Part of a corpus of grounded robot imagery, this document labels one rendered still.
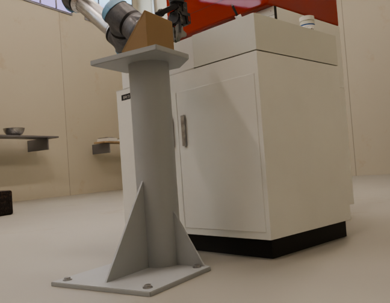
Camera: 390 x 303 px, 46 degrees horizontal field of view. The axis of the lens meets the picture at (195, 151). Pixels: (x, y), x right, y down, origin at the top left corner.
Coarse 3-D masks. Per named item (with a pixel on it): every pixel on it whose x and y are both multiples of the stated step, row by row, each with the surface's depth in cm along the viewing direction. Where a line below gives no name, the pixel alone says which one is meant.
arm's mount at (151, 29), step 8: (144, 16) 174; (152, 16) 177; (144, 24) 174; (152, 24) 177; (160, 24) 182; (168, 24) 186; (136, 32) 176; (144, 32) 174; (152, 32) 176; (160, 32) 181; (168, 32) 186; (128, 40) 178; (136, 40) 176; (144, 40) 174; (152, 40) 176; (160, 40) 181; (168, 40) 186; (128, 48) 178; (136, 48) 176
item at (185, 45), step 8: (184, 40) 209; (192, 40) 205; (176, 48) 212; (184, 48) 209; (192, 48) 205; (192, 56) 205; (184, 64) 209; (192, 64) 205; (176, 72) 213; (128, 80) 240
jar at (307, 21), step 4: (304, 16) 219; (308, 16) 218; (312, 16) 219; (300, 20) 221; (304, 20) 219; (308, 20) 218; (312, 20) 219; (300, 24) 221; (304, 24) 219; (308, 24) 218; (312, 24) 218; (312, 28) 218
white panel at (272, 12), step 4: (268, 8) 251; (272, 8) 249; (256, 12) 257; (260, 12) 255; (264, 12) 253; (268, 12) 251; (272, 12) 250; (276, 12) 250; (268, 16) 251; (272, 16) 250; (276, 16) 250
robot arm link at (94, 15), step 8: (64, 0) 216; (72, 0) 212; (80, 0) 212; (88, 0) 211; (72, 8) 215; (80, 8) 212; (88, 8) 209; (96, 8) 208; (88, 16) 209; (96, 16) 206; (96, 24) 207; (104, 24) 204; (104, 32) 206; (112, 40) 200; (120, 40) 195; (120, 48) 199
